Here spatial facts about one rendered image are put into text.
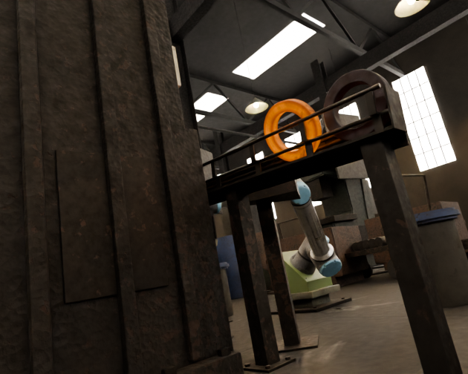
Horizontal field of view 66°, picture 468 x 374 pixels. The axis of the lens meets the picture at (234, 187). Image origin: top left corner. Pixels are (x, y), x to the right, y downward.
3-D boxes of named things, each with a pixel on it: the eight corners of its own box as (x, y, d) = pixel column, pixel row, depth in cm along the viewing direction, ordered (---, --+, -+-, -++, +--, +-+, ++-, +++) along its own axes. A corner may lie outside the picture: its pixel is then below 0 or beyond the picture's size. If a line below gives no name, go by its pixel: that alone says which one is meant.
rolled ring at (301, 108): (322, 162, 106) (316, 165, 104) (271, 156, 118) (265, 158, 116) (321, 99, 100) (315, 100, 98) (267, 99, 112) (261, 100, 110)
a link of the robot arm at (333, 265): (333, 255, 243) (299, 169, 205) (346, 272, 228) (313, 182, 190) (313, 266, 243) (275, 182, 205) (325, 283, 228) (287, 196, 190)
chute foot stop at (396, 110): (394, 128, 83) (385, 84, 85) (391, 128, 84) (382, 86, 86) (408, 131, 88) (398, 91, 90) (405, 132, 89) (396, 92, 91)
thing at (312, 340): (333, 346, 128) (290, 158, 145) (261, 355, 133) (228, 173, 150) (332, 334, 147) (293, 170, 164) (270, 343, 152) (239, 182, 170)
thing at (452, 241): (477, 307, 147) (443, 206, 157) (401, 311, 170) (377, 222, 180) (497, 294, 168) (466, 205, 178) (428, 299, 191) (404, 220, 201)
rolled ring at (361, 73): (325, 87, 104) (319, 85, 102) (387, 60, 90) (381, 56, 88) (334, 149, 101) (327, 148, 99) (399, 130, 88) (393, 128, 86)
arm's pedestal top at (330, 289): (304, 294, 270) (304, 288, 271) (341, 289, 247) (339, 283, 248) (276, 301, 249) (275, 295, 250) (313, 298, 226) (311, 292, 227)
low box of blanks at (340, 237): (373, 277, 414) (358, 222, 429) (345, 286, 359) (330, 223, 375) (304, 287, 472) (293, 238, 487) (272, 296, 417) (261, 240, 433)
